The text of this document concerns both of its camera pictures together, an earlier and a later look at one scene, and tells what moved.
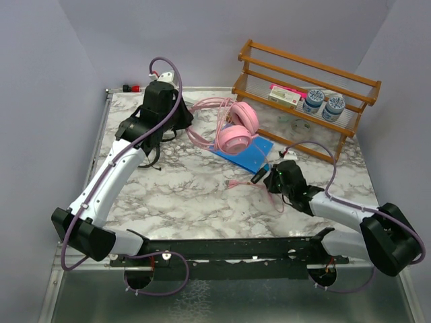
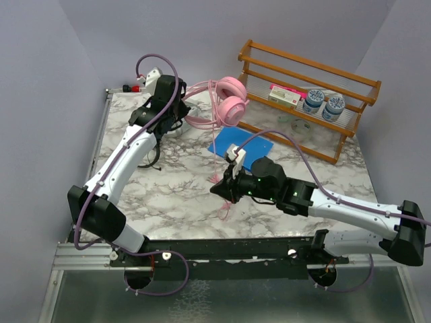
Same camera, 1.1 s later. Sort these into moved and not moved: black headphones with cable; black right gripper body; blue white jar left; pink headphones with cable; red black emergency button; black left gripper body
Moved: black right gripper body; pink headphones with cable
Not moved: black headphones with cable; red black emergency button; blue white jar left; black left gripper body
